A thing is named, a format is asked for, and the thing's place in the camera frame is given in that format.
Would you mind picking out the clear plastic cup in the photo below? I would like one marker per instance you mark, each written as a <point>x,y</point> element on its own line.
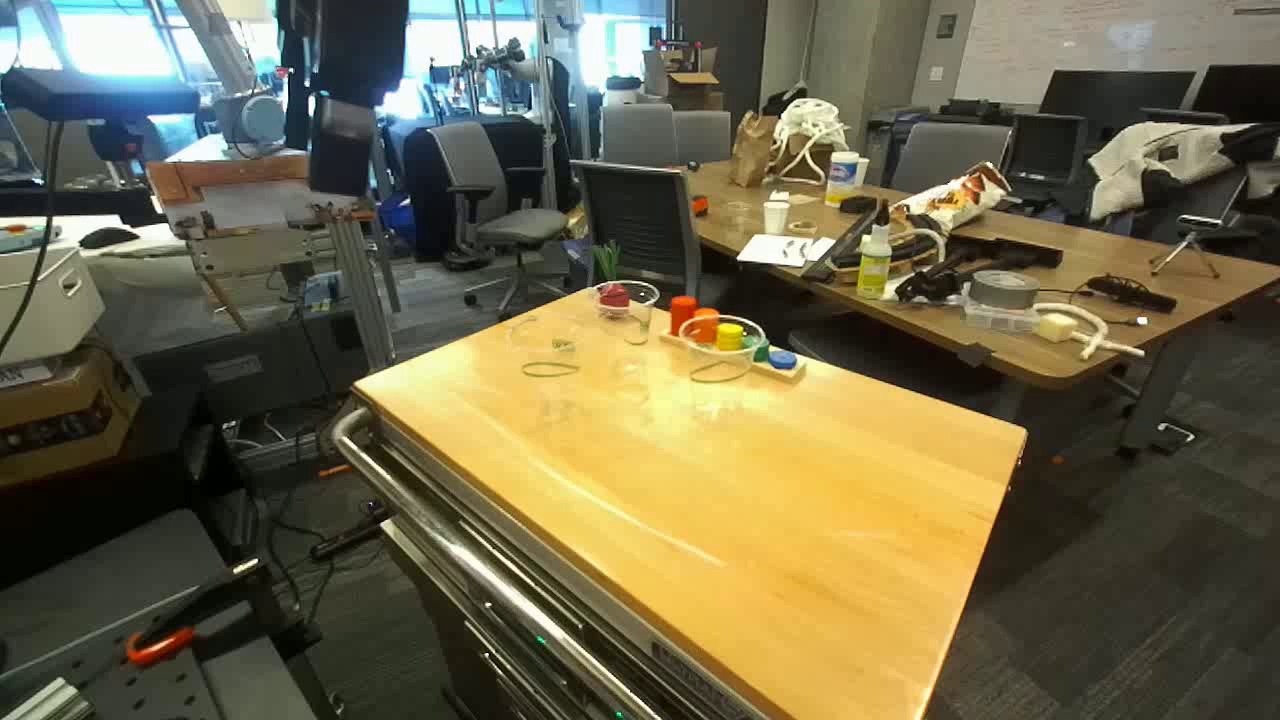
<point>637,322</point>
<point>548,359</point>

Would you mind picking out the orange stacker cylinder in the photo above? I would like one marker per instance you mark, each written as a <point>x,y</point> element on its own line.
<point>703,325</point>

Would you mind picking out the red stacker cylinder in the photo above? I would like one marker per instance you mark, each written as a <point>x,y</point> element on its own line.
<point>680,309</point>

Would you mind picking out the red radish toy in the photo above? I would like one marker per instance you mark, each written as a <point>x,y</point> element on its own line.
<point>614,299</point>

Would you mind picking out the yellow stacker cylinder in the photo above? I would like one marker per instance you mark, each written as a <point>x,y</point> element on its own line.
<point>729,339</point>

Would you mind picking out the green stacker cylinder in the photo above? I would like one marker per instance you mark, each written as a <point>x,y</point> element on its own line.
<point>757,351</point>

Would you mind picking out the wooden tool cart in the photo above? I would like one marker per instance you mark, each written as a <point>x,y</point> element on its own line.
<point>640,544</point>

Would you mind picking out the blue stacker cylinder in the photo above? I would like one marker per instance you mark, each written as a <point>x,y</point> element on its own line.
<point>776,359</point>

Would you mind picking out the grey office chair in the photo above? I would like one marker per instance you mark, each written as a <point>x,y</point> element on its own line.
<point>640,226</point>

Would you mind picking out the white paper sheets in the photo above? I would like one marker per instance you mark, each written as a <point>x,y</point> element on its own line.
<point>784,248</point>

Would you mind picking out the yellow-green spray bottle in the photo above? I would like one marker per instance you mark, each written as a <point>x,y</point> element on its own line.
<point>872,261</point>

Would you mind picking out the grey tape roll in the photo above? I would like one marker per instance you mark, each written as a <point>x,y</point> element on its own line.
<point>1002,290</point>

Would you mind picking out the snack chip bag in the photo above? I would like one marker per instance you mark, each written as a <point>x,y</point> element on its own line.
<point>955,203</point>

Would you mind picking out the long wooden office desk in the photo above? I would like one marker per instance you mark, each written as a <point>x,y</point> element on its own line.
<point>1039,300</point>

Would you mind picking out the white jacket on chair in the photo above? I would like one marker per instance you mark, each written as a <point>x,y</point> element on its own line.
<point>1179,154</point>

